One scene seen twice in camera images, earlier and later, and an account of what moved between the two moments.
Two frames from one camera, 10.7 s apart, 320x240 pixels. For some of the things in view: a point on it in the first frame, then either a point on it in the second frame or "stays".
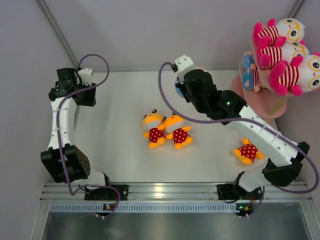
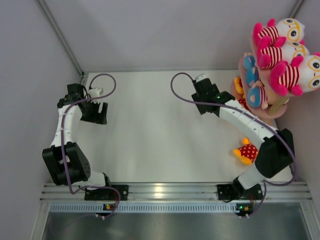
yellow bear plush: (248, 152) stays
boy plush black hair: (180, 87) → (257, 97)
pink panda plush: (301, 75) stays
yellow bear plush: (152, 123) → (238, 84)
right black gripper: (187, 99) → (197, 98)
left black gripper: (90, 100) → (99, 118)
